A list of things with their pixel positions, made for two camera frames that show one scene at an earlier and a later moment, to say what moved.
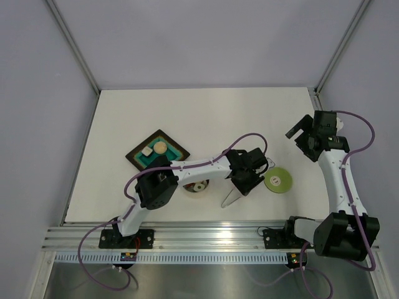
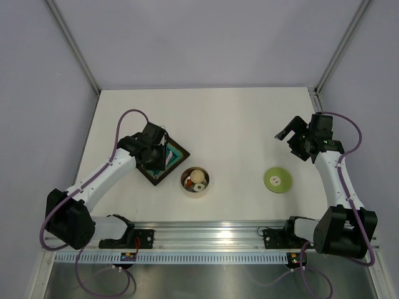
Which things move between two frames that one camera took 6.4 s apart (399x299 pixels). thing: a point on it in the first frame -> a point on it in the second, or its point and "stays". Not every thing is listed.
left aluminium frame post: x=73 y=45 stays
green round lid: x=278 y=180 stays
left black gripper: x=245 y=189 -> x=161 y=164
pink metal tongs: x=233 y=195 -> x=169 y=157
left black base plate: x=111 y=238 stays
